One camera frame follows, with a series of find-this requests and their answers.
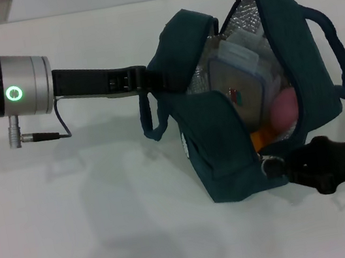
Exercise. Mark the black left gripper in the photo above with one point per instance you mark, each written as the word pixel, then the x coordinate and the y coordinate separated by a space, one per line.
pixel 91 81

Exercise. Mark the yellow banana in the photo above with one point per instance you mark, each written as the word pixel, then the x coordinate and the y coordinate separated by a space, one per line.
pixel 262 138

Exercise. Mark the pink peach toy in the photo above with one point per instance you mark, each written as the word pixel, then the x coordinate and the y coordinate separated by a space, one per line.
pixel 285 110

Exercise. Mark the clear blue-rimmed lunch box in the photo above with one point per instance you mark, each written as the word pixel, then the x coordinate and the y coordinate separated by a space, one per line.
pixel 245 90

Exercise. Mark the dark teal fabric bag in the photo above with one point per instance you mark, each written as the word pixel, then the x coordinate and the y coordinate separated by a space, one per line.
pixel 309 73

